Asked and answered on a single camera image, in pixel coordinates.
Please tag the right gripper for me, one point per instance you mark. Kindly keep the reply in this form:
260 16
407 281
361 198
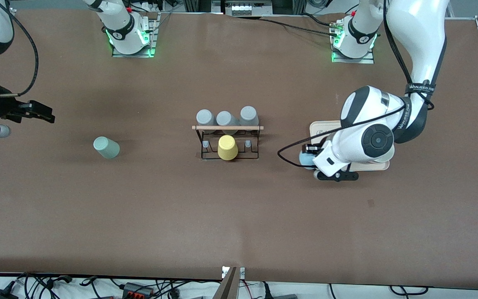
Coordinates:
3 109

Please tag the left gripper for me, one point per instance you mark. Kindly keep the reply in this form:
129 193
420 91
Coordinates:
314 150

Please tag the light blue plastic cup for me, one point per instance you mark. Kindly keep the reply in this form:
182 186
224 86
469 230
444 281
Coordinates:
305 160

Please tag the pale green plastic cup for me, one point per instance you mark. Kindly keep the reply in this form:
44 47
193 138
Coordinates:
106 147

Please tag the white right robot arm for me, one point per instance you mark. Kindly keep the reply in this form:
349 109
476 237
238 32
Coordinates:
123 25

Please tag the cream rectangular tray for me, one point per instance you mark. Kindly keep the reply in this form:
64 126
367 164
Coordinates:
326 126

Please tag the grey plastic cup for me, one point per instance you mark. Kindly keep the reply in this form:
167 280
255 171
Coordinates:
205 117
224 118
248 114

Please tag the yellow plastic cup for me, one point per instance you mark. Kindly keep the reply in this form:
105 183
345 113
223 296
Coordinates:
227 147

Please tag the grey power strip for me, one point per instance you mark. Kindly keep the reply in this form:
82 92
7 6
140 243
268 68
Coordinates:
246 9

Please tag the black power adapter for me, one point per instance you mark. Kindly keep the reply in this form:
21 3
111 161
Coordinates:
0 295

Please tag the black orange connector block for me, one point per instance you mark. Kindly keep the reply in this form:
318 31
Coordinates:
133 287

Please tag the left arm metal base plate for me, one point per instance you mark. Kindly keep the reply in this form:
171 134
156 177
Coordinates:
367 60

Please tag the white post bracket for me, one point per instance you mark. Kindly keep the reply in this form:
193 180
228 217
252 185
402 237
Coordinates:
242 273

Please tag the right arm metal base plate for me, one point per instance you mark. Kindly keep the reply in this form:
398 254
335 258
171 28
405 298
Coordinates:
153 37

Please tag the wooden camera post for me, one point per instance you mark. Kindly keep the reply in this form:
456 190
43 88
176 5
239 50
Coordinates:
227 286

